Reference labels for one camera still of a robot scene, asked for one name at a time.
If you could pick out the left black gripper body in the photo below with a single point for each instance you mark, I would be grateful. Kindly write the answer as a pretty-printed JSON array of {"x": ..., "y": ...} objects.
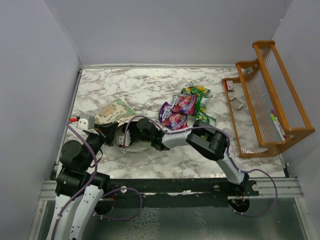
[{"x": 95, "y": 141}]

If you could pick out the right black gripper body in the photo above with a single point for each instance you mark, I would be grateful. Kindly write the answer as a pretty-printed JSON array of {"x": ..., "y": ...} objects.
[{"x": 135, "y": 133}]

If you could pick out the green printed paper bag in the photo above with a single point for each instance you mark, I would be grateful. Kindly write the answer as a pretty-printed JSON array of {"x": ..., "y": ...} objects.
[{"x": 119, "y": 111}]

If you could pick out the purple pink snack packet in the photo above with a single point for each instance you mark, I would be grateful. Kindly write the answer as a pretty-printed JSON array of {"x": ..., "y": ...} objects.
[{"x": 184, "y": 104}]

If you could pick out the yellow green snack packet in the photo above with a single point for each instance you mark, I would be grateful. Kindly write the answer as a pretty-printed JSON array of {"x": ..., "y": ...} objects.
[{"x": 191, "y": 89}]

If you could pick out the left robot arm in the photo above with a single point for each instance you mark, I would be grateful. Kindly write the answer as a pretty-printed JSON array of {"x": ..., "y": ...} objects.
[{"x": 79, "y": 185}]

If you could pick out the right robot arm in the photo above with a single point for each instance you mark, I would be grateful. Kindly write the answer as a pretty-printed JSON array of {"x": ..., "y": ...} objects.
[{"x": 210, "y": 142}]

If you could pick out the small clear plastic cup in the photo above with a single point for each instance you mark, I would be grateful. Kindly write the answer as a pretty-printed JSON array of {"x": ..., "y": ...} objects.
[{"x": 227, "y": 131}]

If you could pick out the small grey cardboard box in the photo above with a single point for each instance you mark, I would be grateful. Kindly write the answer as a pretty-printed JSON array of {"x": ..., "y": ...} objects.
[{"x": 236, "y": 103}]

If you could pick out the red white small box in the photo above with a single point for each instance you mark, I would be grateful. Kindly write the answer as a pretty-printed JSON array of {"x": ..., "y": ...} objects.
[{"x": 230, "y": 85}]

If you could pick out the wooden tiered rack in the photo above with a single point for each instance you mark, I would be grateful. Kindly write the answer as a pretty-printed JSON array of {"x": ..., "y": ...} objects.
[{"x": 265, "y": 84}]

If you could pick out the green marker pen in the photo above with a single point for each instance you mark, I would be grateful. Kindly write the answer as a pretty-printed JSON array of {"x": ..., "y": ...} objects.
[{"x": 283, "y": 137}]

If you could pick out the purple marker pen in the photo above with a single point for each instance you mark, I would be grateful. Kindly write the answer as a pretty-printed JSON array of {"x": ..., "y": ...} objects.
[{"x": 280, "y": 127}]

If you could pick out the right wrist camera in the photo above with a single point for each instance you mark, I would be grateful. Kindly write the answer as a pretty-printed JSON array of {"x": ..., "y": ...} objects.
[{"x": 123, "y": 140}]

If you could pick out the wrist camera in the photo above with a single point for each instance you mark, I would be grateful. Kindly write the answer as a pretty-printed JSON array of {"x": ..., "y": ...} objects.
[
  {"x": 123, "y": 140},
  {"x": 86, "y": 122}
]

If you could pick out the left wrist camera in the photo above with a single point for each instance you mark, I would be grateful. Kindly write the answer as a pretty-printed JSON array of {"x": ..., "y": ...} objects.
[{"x": 86, "y": 122}]

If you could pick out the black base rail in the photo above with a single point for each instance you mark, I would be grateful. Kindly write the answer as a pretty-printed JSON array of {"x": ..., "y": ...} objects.
[{"x": 172, "y": 193}]

